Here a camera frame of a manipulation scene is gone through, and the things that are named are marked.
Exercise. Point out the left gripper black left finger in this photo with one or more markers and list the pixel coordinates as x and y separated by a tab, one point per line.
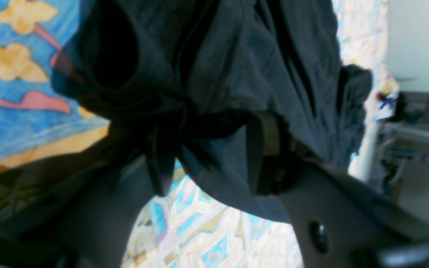
86	221

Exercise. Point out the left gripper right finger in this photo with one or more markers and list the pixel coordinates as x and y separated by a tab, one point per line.
339	221

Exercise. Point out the black long-sleeve t-shirt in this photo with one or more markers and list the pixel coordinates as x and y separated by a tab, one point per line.
218	58

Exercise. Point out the patterned tablecloth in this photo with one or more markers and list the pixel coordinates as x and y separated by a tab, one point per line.
187	229

